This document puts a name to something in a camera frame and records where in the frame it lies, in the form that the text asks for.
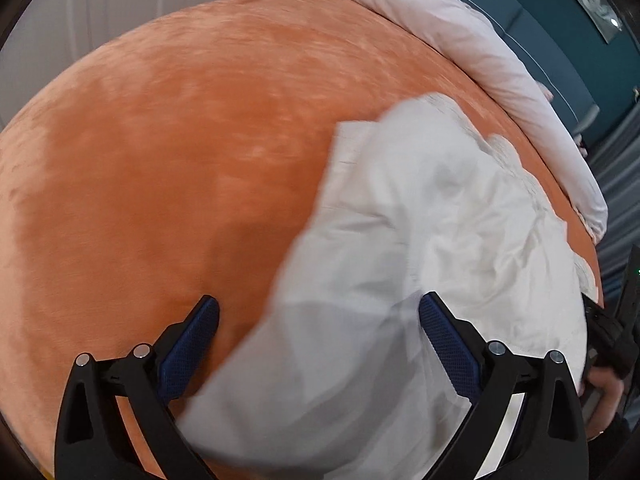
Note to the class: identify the pale pink duvet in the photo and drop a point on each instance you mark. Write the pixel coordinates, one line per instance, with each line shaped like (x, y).
(500, 60)

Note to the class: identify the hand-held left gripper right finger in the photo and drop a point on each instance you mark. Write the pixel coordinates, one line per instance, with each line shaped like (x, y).
(450, 350)

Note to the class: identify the white puffer jacket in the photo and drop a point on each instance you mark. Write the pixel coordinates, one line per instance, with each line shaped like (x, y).
(400, 260)

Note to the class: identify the grey blue curtain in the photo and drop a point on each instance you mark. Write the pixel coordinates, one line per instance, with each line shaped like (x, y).
(617, 185)

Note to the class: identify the orange plush bed blanket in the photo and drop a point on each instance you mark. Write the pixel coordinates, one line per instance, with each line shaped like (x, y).
(150, 185)

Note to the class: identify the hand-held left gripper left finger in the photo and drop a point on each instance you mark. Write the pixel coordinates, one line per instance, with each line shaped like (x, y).
(192, 350)

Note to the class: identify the white panelled wardrobe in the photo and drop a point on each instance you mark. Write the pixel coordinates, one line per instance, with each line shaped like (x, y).
(100, 5)

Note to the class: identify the teal padded headboard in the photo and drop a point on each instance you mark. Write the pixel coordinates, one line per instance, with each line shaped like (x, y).
(550, 75)

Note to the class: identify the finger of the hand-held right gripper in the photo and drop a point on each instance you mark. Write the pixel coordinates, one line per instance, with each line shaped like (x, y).
(600, 327)

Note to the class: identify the silver framed wall picture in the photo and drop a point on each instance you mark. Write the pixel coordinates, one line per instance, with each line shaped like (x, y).
(595, 0)

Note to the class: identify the person's right hand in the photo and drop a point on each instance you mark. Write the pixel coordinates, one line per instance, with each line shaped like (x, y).
(605, 395)

